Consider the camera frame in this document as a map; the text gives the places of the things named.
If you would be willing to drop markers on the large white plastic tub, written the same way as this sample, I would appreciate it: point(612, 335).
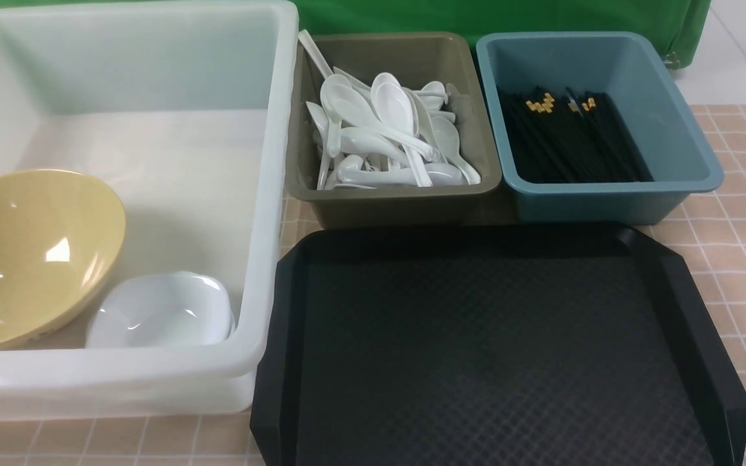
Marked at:
point(182, 109)

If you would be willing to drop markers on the yellow noodle bowl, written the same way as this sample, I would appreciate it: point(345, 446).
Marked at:
point(61, 234)

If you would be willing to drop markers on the pile of black chopsticks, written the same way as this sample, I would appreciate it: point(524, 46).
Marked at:
point(570, 138)

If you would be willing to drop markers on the beige checked table mat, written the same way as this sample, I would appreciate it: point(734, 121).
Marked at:
point(709, 231)

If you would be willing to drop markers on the pile of white spoons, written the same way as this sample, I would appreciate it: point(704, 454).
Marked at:
point(382, 134)

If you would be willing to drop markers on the black plastic serving tray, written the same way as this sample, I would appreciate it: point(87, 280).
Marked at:
point(561, 344)

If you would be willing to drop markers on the white square dish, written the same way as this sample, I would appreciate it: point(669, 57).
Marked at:
point(174, 309)

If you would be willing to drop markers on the green backdrop cloth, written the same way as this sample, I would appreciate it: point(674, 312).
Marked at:
point(674, 28)

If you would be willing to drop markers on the teal plastic bin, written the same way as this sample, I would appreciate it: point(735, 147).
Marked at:
point(627, 67)

